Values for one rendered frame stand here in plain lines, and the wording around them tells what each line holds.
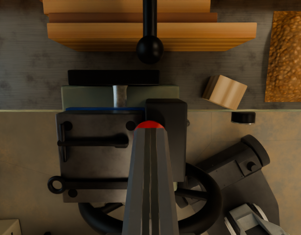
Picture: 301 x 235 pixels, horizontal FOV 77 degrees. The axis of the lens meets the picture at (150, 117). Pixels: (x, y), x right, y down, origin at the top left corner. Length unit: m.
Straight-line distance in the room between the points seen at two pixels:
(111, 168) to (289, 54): 0.27
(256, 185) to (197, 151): 0.38
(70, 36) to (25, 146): 1.30
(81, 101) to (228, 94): 0.18
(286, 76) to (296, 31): 0.06
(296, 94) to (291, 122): 1.17
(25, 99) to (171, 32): 0.23
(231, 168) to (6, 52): 1.09
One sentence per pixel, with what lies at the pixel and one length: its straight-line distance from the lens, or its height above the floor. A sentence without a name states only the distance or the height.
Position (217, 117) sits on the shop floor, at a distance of 1.27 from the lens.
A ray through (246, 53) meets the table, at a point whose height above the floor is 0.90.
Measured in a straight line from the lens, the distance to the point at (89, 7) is 0.26.
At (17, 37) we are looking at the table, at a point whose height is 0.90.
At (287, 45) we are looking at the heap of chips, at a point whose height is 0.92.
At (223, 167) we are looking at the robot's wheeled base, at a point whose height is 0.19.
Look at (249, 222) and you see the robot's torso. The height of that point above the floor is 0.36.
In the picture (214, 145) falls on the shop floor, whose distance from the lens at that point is 1.31.
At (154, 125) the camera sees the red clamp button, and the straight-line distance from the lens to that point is 0.16.
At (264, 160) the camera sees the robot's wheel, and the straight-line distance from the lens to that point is 1.24.
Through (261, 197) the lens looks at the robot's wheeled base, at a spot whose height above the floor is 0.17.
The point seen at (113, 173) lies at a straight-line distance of 0.21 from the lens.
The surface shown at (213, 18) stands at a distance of 0.25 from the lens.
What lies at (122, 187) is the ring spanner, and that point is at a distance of 0.21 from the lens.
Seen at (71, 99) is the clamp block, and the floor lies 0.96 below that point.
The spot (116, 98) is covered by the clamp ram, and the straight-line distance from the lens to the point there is 0.22.
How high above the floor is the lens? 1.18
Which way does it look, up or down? 80 degrees down
